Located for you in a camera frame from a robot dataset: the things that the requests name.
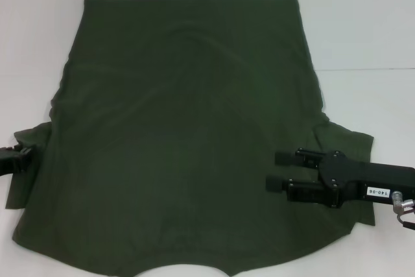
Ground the dark green t-shirt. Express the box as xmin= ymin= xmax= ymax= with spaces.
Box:
xmin=5 ymin=0 xmax=375 ymax=277

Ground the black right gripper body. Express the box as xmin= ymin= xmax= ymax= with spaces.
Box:
xmin=318 ymin=149 xmax=415 ymax=209

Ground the right gripper cable with connector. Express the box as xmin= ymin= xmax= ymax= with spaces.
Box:
xmin=390 ymin=191 xmax=415 ymax=230

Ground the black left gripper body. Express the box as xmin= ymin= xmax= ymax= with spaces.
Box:
xmin=0 ymin=147 xmax=21 ymax=176

